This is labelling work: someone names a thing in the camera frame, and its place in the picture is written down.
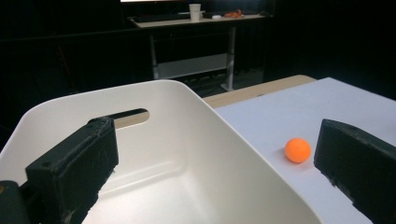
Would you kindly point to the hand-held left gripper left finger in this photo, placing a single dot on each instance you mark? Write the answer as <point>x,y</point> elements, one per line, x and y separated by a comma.
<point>73,169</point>

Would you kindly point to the small white object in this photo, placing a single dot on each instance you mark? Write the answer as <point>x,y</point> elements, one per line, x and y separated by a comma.
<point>216,17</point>

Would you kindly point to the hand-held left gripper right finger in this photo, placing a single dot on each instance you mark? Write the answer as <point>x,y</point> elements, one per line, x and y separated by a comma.
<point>358,158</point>

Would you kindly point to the background desk with metal legs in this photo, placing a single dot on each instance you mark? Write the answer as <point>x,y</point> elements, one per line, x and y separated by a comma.
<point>199,46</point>

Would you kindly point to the orange object on desk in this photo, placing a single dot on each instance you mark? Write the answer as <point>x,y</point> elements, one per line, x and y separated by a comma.
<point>233,14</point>

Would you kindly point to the white paper cup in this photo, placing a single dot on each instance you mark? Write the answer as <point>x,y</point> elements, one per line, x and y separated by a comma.
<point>195,11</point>

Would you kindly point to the black keyboard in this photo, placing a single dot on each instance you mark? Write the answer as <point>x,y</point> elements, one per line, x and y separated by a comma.
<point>162,17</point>

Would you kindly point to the white plastic bin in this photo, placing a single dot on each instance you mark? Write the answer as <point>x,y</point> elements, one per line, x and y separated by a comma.
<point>186,149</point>

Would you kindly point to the orange ping pong ball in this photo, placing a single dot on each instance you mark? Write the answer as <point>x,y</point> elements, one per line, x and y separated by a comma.
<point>298,150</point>

